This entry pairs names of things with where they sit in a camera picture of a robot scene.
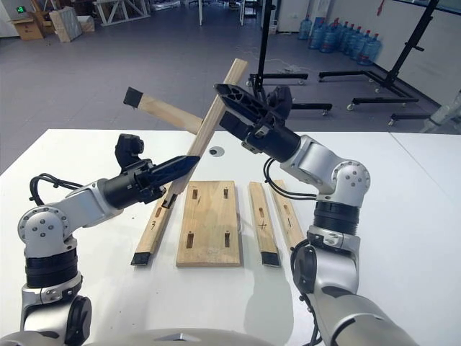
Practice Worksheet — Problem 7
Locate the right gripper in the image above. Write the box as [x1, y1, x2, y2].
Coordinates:
[213, 83, 302, 164]

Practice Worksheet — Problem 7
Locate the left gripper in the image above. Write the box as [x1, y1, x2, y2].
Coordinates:
[99, 155, 201, 210]

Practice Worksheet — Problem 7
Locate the wooden cross bar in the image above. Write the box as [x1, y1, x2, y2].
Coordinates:
[164, 58, 250, 210]

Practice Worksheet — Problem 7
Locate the wooden leg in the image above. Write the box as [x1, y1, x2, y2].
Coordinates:
[122, 86, 225, 137]
[248, 181, 282, 268]
[130, 182, 174, 268]
[269, 179, 305, 252]

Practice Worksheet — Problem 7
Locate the wooden seat board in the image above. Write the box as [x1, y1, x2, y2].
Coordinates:
[175, 179, 243, 269]

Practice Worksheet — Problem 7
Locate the black wheeled stand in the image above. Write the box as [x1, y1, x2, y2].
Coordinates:
[318, 0, 444, 126]
[246, 0, 334, 117]

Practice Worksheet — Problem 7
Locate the blue water bottle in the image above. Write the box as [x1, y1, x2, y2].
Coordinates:
[297, 16, 313, 41]
[356, 32, 382, 67]
[319, 22, 342, 55]
[348, 26, 365, 61]
[308, 18, 328, 50]
[339, 21, 353, 54]

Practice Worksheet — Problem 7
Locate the robot body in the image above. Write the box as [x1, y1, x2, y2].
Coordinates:
[0, 327, 260, 346]

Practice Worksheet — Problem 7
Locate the leaning wooden panel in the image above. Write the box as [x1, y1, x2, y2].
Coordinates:
[48, 8, 84, 44]

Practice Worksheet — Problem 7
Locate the cardboard box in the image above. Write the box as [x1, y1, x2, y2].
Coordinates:
[12, 17, 47, 41]

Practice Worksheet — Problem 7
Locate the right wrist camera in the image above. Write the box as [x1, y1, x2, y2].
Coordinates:
[265, 86, 293, 122]

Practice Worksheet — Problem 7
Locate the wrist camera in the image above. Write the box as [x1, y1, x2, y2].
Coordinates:
[265, 86, 293, 122]
[114, 133, 146, 170]

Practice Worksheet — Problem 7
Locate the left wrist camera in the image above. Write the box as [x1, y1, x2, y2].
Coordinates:
[114, 133, 146, 170]

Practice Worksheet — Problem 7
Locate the black cable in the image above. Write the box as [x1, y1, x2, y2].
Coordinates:
[262, 157, 318, 201]
[28, 173, 84, 206]

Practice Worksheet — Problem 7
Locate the white metal frame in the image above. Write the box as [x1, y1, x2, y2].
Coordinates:
[94, 0, 246, 27]

